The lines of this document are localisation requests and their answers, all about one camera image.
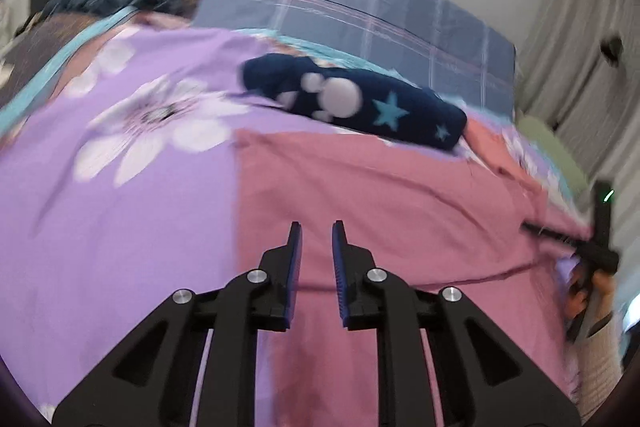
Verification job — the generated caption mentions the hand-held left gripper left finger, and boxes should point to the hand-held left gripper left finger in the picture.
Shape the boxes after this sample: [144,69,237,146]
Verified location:
[52,221,303,427]

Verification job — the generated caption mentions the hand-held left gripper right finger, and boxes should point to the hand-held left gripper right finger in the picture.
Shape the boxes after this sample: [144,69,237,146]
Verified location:
[331,220,583,427]

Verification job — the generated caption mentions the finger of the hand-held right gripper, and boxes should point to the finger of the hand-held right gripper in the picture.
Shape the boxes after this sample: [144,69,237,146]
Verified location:
[522,222,596,254]

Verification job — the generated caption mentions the pink garment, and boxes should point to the pink garment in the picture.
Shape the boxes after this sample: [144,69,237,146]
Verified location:
[234,127,593,427]

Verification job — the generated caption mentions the person's right forearm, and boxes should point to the person's right forearm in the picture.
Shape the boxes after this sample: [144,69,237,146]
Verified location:
[575,309,628,413]

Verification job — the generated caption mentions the dark clothes pile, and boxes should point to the dark clothes pile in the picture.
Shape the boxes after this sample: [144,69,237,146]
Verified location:
[0,0,236,108]

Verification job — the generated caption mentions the person's right hand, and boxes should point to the person's right hand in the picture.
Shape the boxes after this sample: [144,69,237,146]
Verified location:
[566,257,617,325]

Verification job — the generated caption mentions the green pillow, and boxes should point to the green pillow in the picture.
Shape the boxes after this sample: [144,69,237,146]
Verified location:
[517,114,591,202]

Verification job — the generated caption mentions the navy star-patterned folded garment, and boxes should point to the navy star-patterned folded garment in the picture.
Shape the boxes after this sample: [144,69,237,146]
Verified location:
[241,53,468,152]

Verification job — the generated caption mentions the small black curtain clip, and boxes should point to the small black curtain clip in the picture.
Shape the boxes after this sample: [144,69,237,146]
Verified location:
[600,36,624,68]

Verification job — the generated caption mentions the purple floral bedsheet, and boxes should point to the purple floral bedsheet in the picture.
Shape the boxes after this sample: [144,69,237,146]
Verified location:
[0,7,591,427]

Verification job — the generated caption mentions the blue plaid quilt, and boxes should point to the blue plaid quilt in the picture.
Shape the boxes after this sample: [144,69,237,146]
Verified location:
[192,0,518,112]

